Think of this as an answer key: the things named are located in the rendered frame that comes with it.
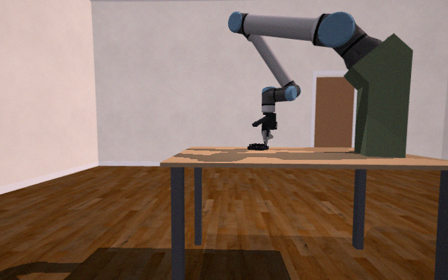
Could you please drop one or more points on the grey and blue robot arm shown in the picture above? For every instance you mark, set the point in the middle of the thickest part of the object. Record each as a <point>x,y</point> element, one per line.
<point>328,30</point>

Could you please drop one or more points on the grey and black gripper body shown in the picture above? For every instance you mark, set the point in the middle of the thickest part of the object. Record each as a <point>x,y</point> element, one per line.
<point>272,123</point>

